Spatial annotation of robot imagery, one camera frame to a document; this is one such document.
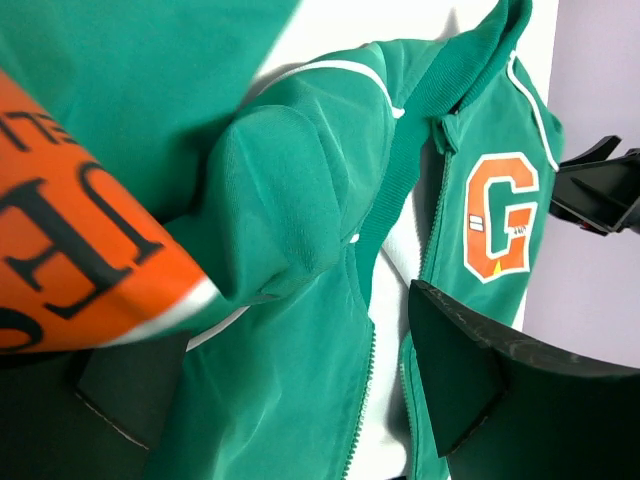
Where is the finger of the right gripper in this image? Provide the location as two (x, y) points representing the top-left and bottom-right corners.
(550, 149), (639, 236)
(559, 135), (622, 173)

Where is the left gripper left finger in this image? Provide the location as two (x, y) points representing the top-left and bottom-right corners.
(1, 333), (190, 480)

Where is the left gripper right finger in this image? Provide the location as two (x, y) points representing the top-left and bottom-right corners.
(409, 281), (639, 480)

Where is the green jacket with white lining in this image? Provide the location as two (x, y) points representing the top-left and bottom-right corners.
(1, 1), (563, 479)

